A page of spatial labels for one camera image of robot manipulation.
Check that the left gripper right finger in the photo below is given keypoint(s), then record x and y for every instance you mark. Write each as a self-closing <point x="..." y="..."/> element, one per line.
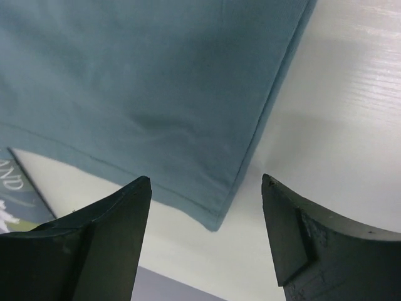
<point x="321" y="255"/>

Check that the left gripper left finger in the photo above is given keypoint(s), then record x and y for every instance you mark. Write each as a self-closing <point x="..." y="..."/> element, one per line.
<point x="90" y="254"/>

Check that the grey-blue t shirt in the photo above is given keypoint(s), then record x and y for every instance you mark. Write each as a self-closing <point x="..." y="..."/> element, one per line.
<point x="179" y="91"/>

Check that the folded printed blue t shirt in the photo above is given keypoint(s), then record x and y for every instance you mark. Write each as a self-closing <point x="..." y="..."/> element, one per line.
<point x="22" y="206"/>

